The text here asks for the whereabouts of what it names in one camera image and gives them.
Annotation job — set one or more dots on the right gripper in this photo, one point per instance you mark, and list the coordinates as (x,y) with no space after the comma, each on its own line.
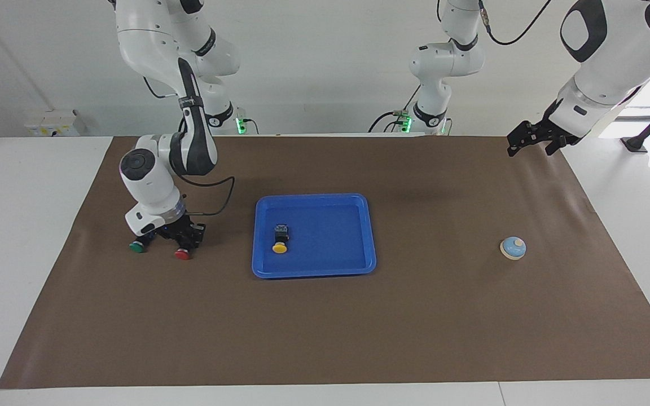
(177,224)

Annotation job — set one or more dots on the green push button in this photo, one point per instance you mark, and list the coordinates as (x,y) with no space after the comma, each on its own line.
(139,246)

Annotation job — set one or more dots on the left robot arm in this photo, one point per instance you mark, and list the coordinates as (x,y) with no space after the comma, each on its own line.
(607,73)

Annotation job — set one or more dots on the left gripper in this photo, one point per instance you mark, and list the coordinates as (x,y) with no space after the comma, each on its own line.
(563,128)

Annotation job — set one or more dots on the yellow push button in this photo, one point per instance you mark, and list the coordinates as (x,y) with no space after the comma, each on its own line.
(280,241)

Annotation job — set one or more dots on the blue plastic tray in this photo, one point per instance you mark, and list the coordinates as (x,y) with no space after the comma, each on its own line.
(313,235)

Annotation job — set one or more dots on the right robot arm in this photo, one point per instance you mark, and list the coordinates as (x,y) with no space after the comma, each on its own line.
(150,186)

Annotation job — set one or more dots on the red push button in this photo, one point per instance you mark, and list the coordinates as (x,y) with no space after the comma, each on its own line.
(183,254)

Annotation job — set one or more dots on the blue and white bell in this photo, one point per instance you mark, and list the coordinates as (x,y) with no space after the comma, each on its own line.
(513,248)

